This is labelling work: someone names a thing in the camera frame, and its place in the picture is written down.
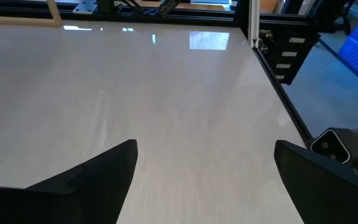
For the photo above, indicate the white aluminium post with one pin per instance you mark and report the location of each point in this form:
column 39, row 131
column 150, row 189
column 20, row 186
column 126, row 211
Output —
column 253, row 25

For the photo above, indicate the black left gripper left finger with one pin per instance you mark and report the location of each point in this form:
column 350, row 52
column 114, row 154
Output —
column 89, row 193

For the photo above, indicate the black metal frame bracket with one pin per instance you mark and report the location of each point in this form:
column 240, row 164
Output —
column 300, row 62

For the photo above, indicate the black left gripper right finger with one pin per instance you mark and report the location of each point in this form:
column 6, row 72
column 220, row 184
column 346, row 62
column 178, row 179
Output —
column 328, row 193

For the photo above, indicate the wooden slatted shelf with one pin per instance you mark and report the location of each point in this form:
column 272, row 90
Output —
column 17, row 21

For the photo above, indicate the black chair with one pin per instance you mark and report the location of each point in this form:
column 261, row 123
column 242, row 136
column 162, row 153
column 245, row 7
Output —
column 328, row 12

